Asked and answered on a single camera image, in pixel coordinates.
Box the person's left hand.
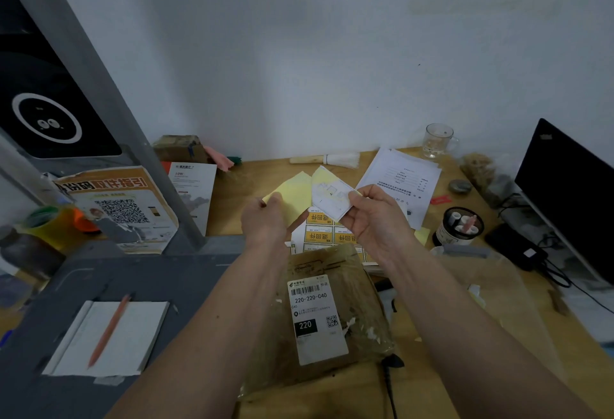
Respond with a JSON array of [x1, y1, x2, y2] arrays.
[[240, 192, 289, 254]]

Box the person's right hand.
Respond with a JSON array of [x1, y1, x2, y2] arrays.
[[338, 184, 419, 268]]

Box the yellow backing paper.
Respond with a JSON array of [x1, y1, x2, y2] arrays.
[[262, 171, 313, 232]]

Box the white peeled label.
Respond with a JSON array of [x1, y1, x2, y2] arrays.
[[310, 166, 363, 223]]

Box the person's left forearm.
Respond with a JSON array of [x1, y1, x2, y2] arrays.
[[103, 241, 291, 419]]

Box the person's right forearm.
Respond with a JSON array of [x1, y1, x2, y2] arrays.
[[381, 241, 600, 419]]

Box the white bristle brush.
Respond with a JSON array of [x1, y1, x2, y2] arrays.
[[289, 152, 361, 169]]

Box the sheet of yellow stickers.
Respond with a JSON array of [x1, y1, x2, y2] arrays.
[[289, 212, 381, 267]]

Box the white printed paper sheets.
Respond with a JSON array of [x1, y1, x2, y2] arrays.
[[356, 146, 442, 231]]

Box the pink cloth glove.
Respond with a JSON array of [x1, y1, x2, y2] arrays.
[[203, 145, 235, 173]]

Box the white printed flyer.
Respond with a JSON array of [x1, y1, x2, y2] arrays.
[[162, 161, 218, 237]]

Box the clear glass mug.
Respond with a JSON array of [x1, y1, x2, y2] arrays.
[[421, 123, 460, 160]]

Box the black round pen holder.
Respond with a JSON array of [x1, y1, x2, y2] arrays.
[[433, 206, 485, 247]]

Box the brown cardboard box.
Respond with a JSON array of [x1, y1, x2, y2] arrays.
[[152, 134, 209, 165]]

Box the brown parcel with white label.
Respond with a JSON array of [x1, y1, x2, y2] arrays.
[[238, 243, 399, 401]]

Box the crumpled clear plastic bag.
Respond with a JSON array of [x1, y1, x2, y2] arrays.
[[459, 152, 518, 209]]

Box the orange poster with code print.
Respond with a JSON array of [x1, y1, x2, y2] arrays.
[[52, 166, 179, 255]]

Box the black power adapter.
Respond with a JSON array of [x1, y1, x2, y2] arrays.
[[484, 223, 549, 272]]

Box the large clear plastic bag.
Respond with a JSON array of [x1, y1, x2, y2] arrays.
[[430, 244, 568, 383]]

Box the orange tape roll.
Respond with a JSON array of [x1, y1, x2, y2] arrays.
[[72, 207, 102, 235]]

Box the orange pen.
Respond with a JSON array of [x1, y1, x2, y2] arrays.
[[87, 293, 131, 369]]

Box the black laptop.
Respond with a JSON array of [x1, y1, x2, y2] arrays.
[[514, 118, 614, 287]]

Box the white notebook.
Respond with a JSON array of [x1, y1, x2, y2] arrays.
[[42, 300, 170, 378]]

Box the yellow-green tape roll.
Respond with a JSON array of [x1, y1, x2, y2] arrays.
[[18, 205, 78, 252]]

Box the black cable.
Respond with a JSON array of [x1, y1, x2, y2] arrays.
[[496, 192, 614, 315]]

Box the grey metal post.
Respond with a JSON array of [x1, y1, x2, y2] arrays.
[[0, 0, 208, 252]]

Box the black device with white ring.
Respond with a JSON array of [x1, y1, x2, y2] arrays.
[[0, 0, 123, 161]]

